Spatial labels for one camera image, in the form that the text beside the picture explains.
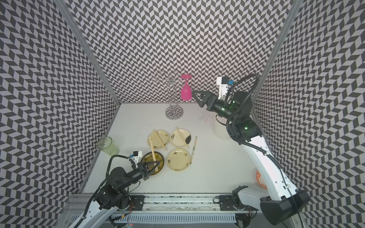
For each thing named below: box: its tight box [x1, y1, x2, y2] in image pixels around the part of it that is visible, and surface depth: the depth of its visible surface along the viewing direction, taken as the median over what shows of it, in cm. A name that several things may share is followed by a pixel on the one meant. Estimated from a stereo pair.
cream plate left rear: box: [147, 129, 170, 149], surface depth 100 cm
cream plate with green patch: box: [169, 128, 192, 148], surface depth 99 cm
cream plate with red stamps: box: [166, 147, 191, 172], surface depth 89 cm
